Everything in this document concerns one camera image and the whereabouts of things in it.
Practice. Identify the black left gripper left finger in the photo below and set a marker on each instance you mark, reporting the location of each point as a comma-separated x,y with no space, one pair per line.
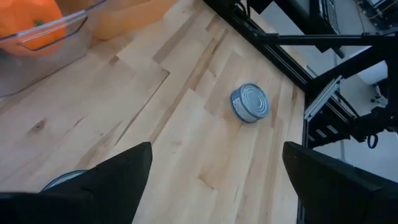
102,199

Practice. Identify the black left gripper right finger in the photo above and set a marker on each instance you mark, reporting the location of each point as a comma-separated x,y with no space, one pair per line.
342,199

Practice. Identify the silver tin can teal side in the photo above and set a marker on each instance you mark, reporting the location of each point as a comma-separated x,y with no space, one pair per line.
63,179

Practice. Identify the silver tin can white label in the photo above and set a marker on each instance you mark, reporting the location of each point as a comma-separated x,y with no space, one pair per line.
250,102

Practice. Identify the orange toy fruit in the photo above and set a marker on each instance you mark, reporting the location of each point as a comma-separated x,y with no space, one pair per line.
28,21

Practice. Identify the clear plastic bin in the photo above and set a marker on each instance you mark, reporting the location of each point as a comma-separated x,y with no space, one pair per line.
40,68

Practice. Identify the black equipment stand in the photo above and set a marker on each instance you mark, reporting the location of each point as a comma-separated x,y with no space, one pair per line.
311,18

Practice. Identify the orange translucent plastic bin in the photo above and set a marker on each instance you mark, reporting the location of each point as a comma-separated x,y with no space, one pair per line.
133,15

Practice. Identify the black table frame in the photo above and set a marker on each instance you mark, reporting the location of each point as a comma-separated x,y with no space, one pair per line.
273,53

